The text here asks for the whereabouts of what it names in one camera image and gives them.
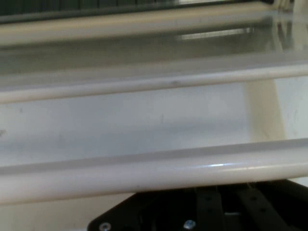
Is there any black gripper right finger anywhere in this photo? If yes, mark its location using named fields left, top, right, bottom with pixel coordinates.
left=237, top=184, right=293, bottom=231

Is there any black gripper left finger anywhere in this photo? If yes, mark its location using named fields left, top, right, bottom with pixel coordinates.
left=195, top=185, right=228, bottom=231

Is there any dark ribbed panel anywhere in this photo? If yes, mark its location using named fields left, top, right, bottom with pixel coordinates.
left=0, top=0, right=274, bottom=25

